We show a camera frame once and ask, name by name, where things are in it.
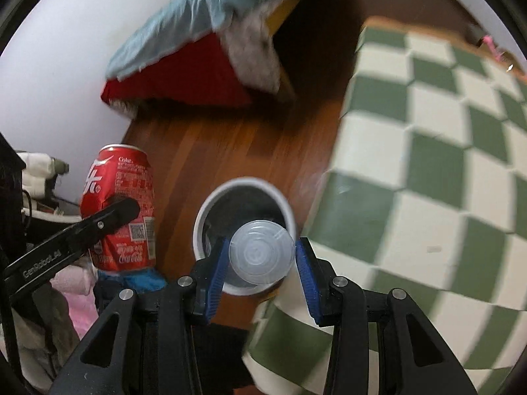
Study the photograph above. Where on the blue clothing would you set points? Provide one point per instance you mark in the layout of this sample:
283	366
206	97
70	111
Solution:
140	282

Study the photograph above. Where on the red bed sheet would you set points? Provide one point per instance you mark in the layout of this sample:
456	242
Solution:
193	78

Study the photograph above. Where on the clear plastic cup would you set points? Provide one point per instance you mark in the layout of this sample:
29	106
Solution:
259	251

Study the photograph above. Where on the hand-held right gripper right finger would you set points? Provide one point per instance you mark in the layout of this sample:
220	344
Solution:
308	279

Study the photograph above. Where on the red soda can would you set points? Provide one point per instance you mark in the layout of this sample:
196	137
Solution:
123	173

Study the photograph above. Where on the light blue duvet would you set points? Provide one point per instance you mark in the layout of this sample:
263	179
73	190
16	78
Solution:
185	28

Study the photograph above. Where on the pink plush toy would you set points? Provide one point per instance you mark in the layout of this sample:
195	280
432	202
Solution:
490	43

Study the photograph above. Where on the grey checkered cloth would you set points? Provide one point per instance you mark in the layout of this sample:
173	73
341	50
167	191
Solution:
255	53

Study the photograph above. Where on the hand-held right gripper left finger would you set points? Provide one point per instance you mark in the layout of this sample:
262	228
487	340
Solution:
216	279

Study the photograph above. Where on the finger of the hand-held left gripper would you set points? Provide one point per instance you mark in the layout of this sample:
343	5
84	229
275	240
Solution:
82	238

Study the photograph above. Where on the white round trash bin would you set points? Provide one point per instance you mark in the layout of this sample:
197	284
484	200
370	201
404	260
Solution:
247	205

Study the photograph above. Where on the pink fluffy cloth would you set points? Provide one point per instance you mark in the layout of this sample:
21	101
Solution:
78	296

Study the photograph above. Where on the wooden bed frame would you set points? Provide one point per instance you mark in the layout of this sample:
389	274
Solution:
284	12

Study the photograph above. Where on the green checkered table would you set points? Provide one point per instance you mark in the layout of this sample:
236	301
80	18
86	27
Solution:
432	164

